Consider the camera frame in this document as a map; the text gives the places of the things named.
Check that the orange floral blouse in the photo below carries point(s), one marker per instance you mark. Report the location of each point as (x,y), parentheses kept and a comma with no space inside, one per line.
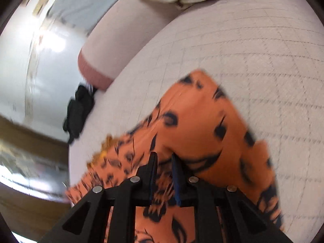
(197,131)

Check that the leaded glass door panel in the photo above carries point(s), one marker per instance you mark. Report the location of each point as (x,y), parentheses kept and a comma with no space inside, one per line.
(25,167)

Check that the pink bolster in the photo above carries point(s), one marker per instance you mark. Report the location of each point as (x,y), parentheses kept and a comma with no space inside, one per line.
(121,43)

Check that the dark wooden door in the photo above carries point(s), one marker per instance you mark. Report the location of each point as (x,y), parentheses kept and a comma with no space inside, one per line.
(25,207)

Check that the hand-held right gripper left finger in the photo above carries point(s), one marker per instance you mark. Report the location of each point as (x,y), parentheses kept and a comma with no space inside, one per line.
(151,179)

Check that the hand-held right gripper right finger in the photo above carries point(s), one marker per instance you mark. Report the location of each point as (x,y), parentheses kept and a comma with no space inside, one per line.
(177,179)

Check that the framed wall plaque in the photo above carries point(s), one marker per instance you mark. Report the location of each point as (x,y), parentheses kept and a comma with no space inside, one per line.
(41,3)

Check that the grey pillow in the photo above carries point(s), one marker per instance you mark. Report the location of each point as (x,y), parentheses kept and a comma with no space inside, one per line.
(83,2)

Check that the black cloth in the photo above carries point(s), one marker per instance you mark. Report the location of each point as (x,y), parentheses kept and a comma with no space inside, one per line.
(77,114)

